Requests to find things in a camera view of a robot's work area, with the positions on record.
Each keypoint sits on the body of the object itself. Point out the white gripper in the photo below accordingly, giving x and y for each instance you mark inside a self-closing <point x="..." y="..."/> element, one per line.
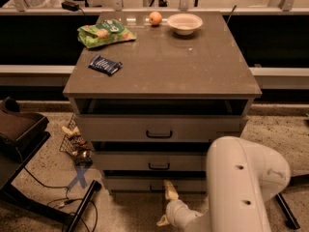
<point x="173" y="209"/>

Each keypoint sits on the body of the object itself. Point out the grey drawer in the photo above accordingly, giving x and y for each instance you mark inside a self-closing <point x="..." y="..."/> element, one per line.
<point x="138" y="128"/>
<point x="150" y="161"/>
<point x="153" y="185"/>

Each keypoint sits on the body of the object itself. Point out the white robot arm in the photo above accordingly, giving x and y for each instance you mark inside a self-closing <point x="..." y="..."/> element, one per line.
<point x="241" y="177"/>

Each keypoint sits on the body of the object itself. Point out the grey drawer cabinet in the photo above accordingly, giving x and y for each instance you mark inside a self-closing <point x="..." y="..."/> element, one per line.
<point x="203" y="74"/>

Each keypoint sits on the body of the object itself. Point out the blue tape cross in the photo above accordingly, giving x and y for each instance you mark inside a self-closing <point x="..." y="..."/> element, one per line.
<point x="80" y="170"/>

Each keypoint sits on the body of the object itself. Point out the black stand leg right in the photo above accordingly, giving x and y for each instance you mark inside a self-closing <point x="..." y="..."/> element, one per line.
<point x="296" y="181"/>

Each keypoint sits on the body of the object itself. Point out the blue snack packet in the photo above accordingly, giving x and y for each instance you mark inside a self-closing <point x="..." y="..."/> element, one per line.
<point x="103" y="65"/>

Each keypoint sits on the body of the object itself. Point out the black stand left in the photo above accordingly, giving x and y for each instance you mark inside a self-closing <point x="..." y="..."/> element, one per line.
<point x="22" y="134"/>

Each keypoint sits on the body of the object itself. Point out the white bowl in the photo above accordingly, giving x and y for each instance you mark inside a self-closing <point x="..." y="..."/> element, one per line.
<point x="184" y="24"/>

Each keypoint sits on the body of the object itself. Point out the green snack bag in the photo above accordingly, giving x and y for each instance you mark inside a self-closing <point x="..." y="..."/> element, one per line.
<point x="109" y="31"/>

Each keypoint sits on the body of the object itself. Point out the orange fruit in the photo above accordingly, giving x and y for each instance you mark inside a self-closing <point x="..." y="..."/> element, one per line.
<point x="155" y="18"/>

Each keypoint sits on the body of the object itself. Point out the black power adapter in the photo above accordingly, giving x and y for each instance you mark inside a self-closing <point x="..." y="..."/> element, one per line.
<point x="70" y="6"/>

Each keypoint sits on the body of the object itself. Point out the wire basket with items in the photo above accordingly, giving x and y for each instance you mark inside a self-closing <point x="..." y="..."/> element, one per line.
<point x="74" y="145"/>

